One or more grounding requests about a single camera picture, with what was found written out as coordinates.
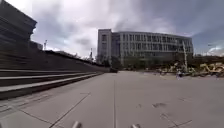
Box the grey multi-storey building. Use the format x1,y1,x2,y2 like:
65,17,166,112
96,28,195,68

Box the wide stone steps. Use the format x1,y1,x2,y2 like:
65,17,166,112
0,48,111,101

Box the pale pole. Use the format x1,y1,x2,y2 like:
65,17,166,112
181,40,189,72

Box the dark bush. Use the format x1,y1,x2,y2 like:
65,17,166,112
109,67,119,74

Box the row of trees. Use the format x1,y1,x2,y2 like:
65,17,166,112
96,53,224,71

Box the grey paved plaza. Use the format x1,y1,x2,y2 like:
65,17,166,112
0,70,224,128

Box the row of parked bicycles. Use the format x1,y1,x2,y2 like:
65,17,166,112
156,61,224,79

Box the dark stepped building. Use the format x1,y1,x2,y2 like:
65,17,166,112
0,0,44,52

